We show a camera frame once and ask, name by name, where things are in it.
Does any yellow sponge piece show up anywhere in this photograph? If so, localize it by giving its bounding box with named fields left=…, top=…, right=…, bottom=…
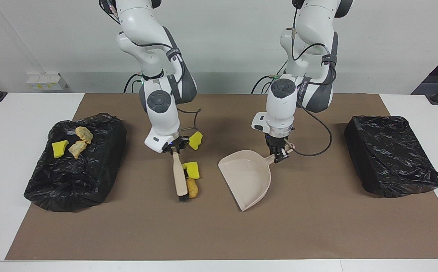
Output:
left=182, top=161, right=200, bottom=179
left=189, top=131, right=203, bottom=151
left=51, top=140, right=70, bottom=159

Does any beige hand brush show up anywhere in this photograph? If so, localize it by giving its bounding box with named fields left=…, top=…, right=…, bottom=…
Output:
left=171, top=147, right=190, bottom=201

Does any beige plastic dustpan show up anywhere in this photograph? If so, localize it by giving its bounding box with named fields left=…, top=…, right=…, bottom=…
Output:
left=218, top=145, right=294, bottom=212

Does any brown peanut shaped bread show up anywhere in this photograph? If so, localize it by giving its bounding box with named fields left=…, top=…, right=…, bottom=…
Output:
left=186, top=178, right=199, bottom=199

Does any pale bread lump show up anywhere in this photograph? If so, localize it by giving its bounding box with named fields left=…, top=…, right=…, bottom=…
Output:
left=75, top=126, right=94, bottom=144

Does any striped croissant piece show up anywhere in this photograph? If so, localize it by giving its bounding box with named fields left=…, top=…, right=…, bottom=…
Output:
left=68, top=141, right=88, bottom=160

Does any black bag lined bin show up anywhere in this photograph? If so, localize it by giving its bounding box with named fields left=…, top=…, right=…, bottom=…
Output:
left=344, top=116, right=438, bottom=198
left=23, top=113, right=127, bottom=212

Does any brown table mat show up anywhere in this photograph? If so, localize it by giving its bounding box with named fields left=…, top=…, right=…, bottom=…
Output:
left=5, top=93, right=438, bottom=261

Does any white box with labels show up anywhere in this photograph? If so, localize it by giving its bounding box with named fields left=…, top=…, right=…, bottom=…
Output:
left=26, top=73, right=68, bottom=91

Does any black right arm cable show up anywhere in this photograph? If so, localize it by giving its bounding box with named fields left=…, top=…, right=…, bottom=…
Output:
left=100, top=0, right=203, bottom=138

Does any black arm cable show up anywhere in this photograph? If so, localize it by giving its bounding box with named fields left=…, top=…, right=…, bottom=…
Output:
left=100, top=0, right=203, bottom=138
left=285, top=0, right=338, bottom=156

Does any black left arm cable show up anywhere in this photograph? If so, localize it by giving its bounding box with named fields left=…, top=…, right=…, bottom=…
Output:
left=285, top=0, right=338, bottom=156

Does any black base cable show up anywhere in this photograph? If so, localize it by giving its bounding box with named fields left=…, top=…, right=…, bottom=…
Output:
left=252, top=75, right=276, bottom=94
left=124, top=73, right=144, bottom=94

